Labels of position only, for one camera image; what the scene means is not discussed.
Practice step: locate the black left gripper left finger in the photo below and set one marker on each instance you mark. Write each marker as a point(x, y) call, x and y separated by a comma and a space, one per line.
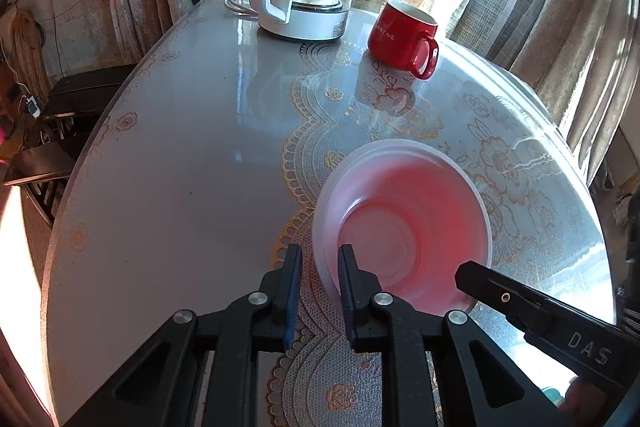
point(202, 369)

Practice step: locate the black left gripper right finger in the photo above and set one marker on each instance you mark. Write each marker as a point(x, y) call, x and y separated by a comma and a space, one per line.
point(436, 370)

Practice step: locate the red bowl white inside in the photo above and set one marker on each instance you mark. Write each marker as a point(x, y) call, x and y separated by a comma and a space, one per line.
point(412, 216)

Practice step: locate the floral lace tablecloth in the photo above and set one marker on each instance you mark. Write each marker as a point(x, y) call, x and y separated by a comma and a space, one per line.
point(212, 159)

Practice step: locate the dark wooden chair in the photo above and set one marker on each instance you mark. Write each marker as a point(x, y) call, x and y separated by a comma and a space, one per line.
point(52, 143)

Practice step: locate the red ceramic mug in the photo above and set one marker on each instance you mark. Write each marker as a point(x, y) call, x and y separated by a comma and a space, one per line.
point(404, 38)

